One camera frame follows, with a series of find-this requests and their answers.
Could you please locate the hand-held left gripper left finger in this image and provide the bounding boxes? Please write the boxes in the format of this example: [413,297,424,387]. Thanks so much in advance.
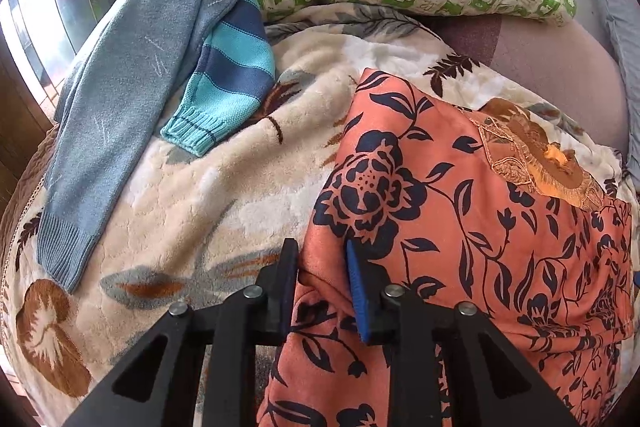
[62,238,301,427]

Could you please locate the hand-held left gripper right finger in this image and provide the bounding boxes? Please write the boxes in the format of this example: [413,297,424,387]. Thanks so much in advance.
[345,239,581,427]

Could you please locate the orange floral garment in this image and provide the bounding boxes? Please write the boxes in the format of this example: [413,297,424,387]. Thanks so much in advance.
[256,68,637,427]

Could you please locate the cream leaf print blanket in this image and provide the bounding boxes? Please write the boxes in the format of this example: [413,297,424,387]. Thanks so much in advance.
[0,2,637,427]

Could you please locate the blue striped knit sweater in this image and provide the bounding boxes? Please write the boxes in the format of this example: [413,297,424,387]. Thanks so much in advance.
[160,0,277,158]

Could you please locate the grey-blue knit sweater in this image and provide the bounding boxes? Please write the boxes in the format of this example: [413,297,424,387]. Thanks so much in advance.
[37,0,282,295]

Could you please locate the mauve bed sheet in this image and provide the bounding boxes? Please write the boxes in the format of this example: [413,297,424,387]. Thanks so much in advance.
[429,13,632,156]

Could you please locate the grey-blue pillow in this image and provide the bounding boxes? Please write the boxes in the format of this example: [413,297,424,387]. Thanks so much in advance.
[585,0,640,108]

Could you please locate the brown wooden window frame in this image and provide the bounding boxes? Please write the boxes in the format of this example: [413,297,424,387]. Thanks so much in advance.
[0,49,53,192]

